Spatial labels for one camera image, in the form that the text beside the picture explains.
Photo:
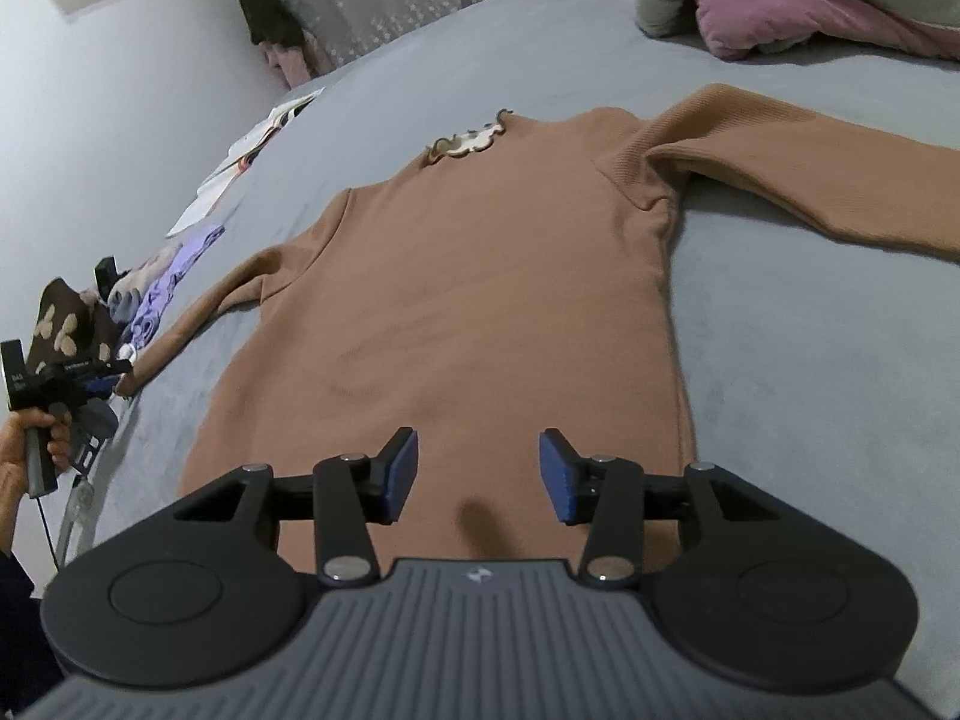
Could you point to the dark hanging clothes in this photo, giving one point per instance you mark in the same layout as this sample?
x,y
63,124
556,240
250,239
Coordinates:
x,y
290,51

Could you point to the purple cloth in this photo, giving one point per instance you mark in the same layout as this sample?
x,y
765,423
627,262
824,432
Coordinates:
x,y
146,321

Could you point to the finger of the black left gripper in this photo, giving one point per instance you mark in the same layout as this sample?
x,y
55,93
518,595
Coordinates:
x,y
110,368
97,388

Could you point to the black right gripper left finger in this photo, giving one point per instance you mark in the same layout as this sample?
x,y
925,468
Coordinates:
x,y
217,581

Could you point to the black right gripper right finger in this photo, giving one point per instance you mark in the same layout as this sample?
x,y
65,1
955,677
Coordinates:
x,y
741,583

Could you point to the pink folded blanket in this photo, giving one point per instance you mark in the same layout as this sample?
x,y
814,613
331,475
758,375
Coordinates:
x,y
735,29

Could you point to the brown ribbed sweater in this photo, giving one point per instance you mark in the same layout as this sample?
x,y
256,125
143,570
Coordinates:
x,y
486,293

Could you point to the brown spotted fleece garment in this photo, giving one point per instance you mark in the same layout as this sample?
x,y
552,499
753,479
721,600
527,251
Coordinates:
x,y
71,326

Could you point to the person's left hand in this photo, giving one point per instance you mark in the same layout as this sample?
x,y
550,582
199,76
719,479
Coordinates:
x,y
22,432

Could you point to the open white book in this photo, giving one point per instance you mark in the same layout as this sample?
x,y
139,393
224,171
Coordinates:
x,y
239,158

